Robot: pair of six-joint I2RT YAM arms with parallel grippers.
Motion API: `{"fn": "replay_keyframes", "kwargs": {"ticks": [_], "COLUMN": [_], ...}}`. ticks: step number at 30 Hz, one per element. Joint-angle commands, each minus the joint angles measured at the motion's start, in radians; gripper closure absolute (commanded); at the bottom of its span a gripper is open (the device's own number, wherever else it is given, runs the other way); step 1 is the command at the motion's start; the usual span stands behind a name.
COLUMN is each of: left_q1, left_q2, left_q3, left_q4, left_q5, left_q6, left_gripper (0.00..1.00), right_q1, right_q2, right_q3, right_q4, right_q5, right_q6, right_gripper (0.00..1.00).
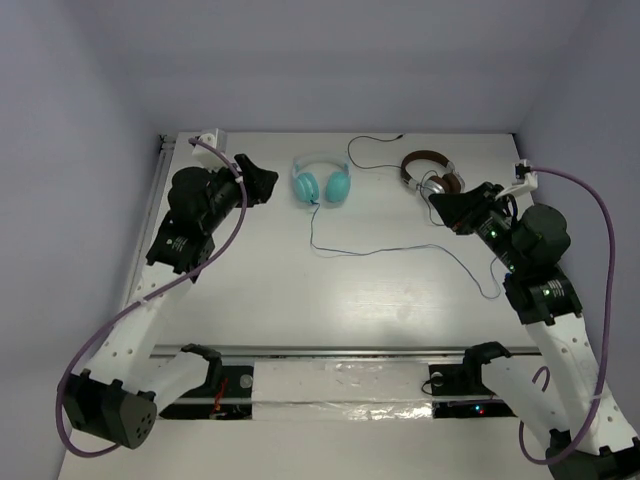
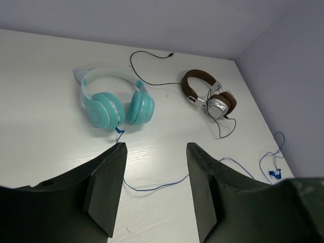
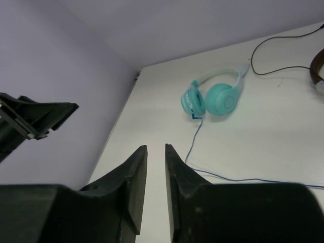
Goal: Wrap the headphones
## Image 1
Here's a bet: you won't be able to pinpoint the aluminium rail left side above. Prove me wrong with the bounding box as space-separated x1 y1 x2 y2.
120 134 176 307

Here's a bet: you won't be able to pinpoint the blue headphone cable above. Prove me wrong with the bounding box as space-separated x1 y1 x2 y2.
308 199 503 301

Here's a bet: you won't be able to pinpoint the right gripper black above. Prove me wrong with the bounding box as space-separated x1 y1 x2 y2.
429 181 528 273

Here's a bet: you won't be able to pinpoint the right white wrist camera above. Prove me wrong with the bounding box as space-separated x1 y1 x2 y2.
496 159 538 199

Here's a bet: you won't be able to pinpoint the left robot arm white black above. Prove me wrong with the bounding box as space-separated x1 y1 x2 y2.
56 154 279 450

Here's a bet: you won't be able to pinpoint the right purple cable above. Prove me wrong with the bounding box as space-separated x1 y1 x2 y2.
517 167 617 465

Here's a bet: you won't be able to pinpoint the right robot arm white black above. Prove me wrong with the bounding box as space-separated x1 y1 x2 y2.
426 182 639 479

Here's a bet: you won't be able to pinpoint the brown silver headphones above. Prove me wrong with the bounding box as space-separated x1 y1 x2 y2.
400 150 465 195

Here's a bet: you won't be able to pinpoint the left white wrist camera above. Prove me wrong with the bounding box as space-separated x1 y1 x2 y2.
192 128 227 171

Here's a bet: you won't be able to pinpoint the aluminium rail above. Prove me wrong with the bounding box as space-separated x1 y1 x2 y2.
149 343 544 359
120 134 176 307

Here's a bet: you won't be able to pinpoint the aluminium rail front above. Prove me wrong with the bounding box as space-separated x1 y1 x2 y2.
149 343 544 359

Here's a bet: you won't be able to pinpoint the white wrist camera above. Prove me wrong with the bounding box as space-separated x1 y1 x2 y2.
496 159 538 199
192 128 227 171

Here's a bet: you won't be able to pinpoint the black headphone cable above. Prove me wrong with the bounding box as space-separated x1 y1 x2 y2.
347 133 437 227

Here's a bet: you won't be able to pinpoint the teal cat-ear headphones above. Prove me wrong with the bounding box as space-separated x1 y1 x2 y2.
291 152 352 207

